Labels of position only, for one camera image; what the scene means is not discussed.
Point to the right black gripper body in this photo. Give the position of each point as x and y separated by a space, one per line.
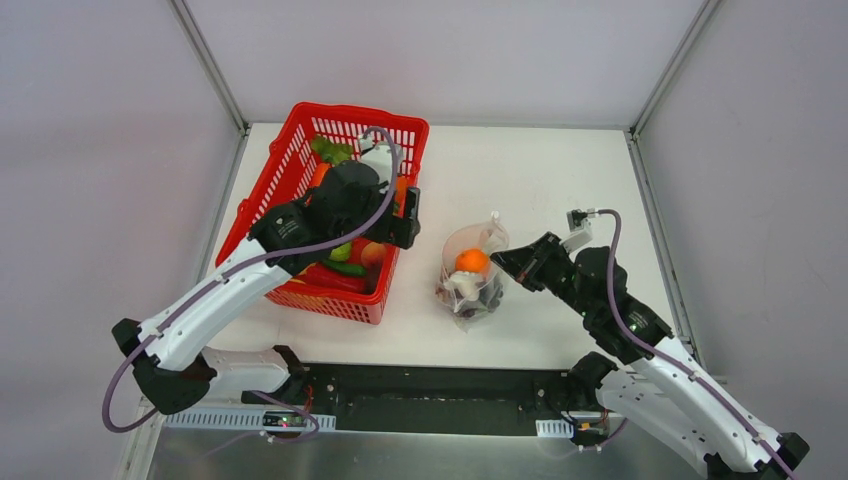
544 263

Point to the orange tangerine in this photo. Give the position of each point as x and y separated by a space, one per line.
473 260
400 195

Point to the black grape bunch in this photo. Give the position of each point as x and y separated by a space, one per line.
491 294

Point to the orange carrot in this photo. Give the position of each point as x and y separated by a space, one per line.
319 174

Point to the green cabbage ball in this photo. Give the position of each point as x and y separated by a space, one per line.
342 253

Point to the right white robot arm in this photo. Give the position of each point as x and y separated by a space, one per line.
644 373

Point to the white garlic bulb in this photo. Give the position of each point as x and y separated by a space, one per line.
461 287

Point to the clear zip top bag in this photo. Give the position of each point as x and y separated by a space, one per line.
490 236

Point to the red plastic basket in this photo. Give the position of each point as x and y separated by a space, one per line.
286 176

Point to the peach fruit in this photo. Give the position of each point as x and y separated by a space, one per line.
372 255

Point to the green chili pepper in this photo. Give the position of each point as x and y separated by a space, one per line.
346 269

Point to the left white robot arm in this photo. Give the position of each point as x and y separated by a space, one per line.
172 361

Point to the red chili pepper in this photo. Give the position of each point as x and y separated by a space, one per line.
320 276

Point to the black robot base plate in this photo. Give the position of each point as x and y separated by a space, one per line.
443 400

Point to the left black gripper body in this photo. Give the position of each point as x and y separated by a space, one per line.
407 218

